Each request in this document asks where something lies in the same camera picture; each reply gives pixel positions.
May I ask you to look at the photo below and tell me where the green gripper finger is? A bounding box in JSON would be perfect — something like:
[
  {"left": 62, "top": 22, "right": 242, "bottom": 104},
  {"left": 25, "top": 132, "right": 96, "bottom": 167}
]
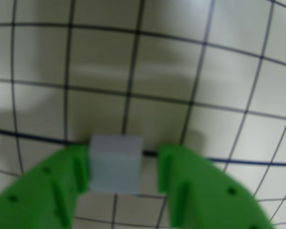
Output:
[
  {"left": 158, "top": 143, "right": 275, "bottom": 229},
  {"left": 0, "top": 143, "right": 90, "bottom": 229}
]

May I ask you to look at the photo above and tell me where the white cube stone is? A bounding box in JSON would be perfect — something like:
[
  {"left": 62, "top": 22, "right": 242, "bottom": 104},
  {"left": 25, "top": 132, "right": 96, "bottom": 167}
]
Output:
[{"left": 88, "top": 134, "right": 145, "bottom": 194}]

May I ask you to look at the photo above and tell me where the white folding go board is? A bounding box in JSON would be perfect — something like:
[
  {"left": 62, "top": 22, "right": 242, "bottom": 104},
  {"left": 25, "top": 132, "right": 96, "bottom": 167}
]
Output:
[{"left": 0, "top": 0, "right": 286, "bottom": 229}]

